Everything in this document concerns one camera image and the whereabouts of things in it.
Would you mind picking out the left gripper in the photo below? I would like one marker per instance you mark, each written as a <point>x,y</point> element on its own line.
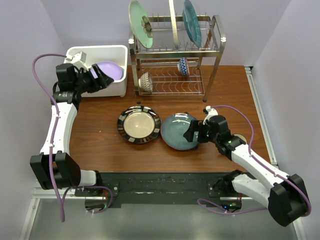
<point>103,80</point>

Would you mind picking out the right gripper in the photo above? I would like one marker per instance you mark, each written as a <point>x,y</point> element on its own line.
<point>196,126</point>

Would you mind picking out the lavender bear plate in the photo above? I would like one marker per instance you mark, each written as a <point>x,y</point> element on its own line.
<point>111,69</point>

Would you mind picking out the dark blue branch plate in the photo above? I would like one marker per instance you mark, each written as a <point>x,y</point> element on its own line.
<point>171,131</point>

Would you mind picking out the black rimmed cream plate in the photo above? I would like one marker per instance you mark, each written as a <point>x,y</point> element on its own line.
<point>139,124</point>

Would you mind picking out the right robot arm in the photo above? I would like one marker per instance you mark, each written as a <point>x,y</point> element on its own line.
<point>284,196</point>

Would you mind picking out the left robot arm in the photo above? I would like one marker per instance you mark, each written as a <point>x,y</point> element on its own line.
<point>53,167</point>

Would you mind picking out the white plastic bin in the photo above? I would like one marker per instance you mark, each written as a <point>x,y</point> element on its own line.
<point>117,54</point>

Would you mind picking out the dark teal bottom dish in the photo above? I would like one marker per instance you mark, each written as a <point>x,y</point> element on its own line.
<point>189,145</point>

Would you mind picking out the red patterned bowl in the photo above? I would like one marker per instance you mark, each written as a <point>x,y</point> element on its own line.
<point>145,82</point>

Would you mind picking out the beige paper cup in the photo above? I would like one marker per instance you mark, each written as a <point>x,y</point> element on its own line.
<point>241,137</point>

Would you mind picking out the blue zigzag bowl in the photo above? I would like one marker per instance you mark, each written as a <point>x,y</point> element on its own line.
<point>183,67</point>

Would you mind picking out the mint flower plate in rack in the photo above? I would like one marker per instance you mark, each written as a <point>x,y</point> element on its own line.
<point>140,24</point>

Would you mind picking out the metal dish rack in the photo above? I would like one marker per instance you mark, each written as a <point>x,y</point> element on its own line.
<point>162,58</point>

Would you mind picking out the beige plate in rack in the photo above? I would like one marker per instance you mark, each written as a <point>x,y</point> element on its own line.
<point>173,24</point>

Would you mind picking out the teal plate in rack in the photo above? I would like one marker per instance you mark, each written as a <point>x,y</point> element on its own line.
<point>191,23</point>

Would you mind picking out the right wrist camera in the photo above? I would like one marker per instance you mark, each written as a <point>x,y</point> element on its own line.
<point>209,112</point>

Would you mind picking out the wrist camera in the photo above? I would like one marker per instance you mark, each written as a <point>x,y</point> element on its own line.
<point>78,60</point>
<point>209,112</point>

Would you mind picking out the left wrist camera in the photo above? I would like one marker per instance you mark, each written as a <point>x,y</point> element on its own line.
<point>78,60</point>

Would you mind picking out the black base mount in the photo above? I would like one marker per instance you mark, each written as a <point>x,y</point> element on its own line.
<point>169,188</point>

